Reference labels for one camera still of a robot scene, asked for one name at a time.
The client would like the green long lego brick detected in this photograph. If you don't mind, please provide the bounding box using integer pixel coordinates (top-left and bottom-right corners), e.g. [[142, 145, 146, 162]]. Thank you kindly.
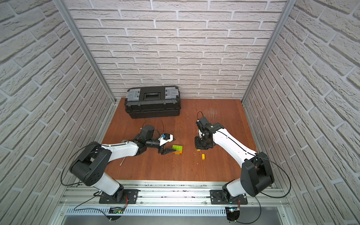
[[172, 145, 183, 152]]

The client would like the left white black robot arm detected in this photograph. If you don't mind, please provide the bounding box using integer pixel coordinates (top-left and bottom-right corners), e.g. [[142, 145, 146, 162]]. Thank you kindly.
[[69, 125, 175, 203]]

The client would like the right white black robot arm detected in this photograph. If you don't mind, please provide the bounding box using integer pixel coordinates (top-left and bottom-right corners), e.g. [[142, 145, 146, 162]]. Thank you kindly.
[[195, 117, 274, 203]]

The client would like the black plastic toolbox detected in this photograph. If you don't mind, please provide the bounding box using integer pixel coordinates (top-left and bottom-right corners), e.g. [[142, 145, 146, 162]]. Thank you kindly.
[[124, 85, 181, 119]]

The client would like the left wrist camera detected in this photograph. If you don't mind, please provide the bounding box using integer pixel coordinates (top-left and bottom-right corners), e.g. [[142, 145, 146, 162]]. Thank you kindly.
[[158, 133, 173, 146]]

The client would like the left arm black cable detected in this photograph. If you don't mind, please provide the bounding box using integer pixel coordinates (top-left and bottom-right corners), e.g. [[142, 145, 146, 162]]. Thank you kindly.
[[60, 118, 165, 220]]

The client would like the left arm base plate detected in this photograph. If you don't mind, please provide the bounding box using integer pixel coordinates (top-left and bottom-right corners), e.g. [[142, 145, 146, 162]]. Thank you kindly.
[[99, 189, 140, 204]]

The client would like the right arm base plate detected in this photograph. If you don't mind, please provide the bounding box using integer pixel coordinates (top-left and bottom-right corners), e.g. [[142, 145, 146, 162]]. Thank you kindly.
[[210, 189, 248, 205]]

